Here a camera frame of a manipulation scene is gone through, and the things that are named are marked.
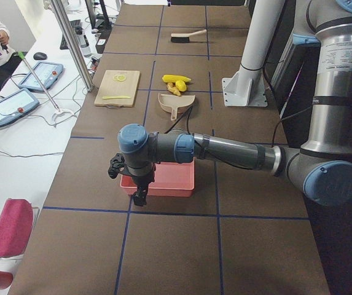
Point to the far teach pendant tablet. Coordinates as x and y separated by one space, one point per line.
47 72

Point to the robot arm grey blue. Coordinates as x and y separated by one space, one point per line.
320 168

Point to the pink plastic bin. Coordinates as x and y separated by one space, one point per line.
173 180

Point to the metal rod with green tip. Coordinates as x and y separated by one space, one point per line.
58 110

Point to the aluminium frame post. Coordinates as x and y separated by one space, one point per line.
72 42

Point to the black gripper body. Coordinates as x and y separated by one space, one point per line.
140 180

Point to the yellow toy lemon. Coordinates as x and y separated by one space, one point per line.
181 85

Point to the wooden cutting board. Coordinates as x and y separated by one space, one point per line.
118 94

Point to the wooden hand brush black bristles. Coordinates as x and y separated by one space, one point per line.
185 37

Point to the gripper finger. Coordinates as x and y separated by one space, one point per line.
144 191
137 199

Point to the clear water bottle black cap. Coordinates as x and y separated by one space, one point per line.
83 41

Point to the yellow toy corn cob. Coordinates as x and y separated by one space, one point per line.
174 78

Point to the tan toy ginger root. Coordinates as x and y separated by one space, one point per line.
173 89

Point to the magenta cloth on stand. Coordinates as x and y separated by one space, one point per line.
17 220

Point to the beige plastic dustpan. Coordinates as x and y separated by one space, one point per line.
174 104

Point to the near teach pendant tablet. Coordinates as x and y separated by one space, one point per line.
16 106

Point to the black computer mouse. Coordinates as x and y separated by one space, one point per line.
40 56

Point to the white mounting post with base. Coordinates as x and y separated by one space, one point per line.
246 87

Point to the teach pendant tablet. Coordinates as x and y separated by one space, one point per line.
47 72
16 106

